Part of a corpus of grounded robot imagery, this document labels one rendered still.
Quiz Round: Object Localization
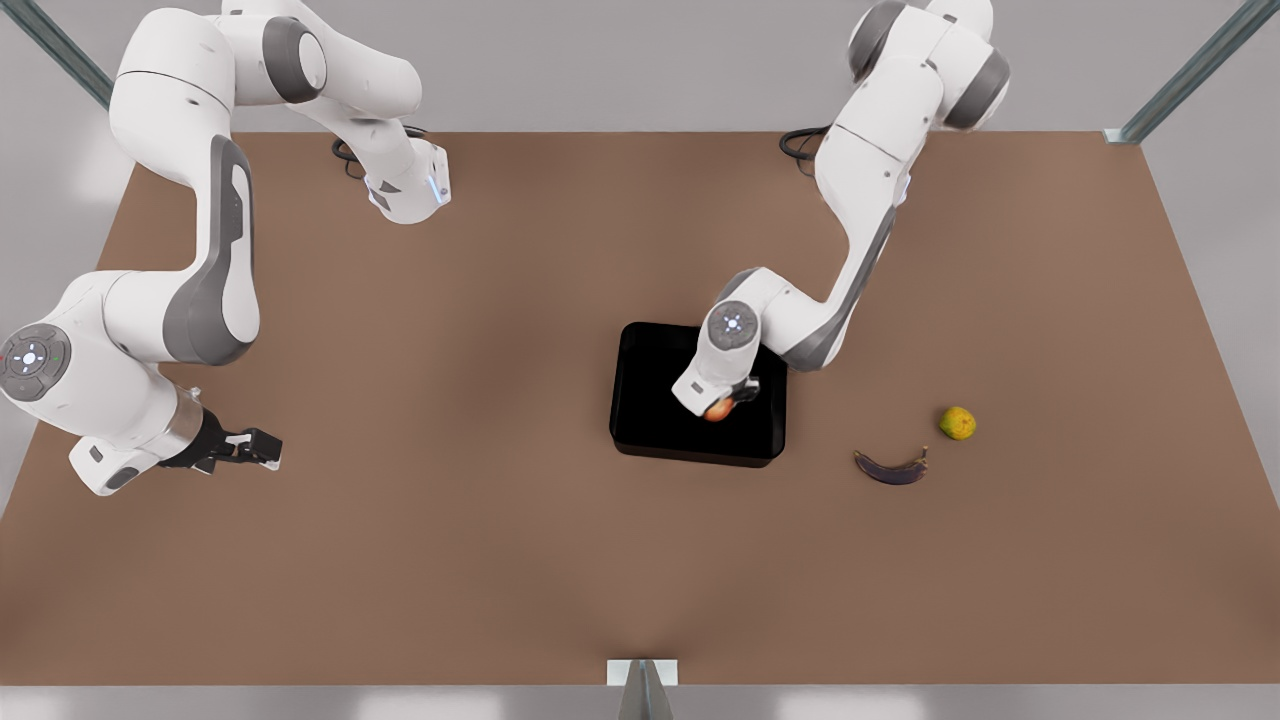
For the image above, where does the dark purple overripe banana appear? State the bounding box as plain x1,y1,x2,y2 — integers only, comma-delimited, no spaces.
853,446,930,488

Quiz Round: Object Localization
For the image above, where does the black cable loop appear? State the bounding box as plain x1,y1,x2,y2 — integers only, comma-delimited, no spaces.
331,125,431,182
779,126,833,178

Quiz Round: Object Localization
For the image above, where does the black rectangular tray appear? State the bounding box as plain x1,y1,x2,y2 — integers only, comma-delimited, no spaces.
609,321,790,469

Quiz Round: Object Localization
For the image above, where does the silver frame post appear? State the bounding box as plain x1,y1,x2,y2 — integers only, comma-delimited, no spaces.
1102,0,1280,146
606,658,680,720
0,0,114,110

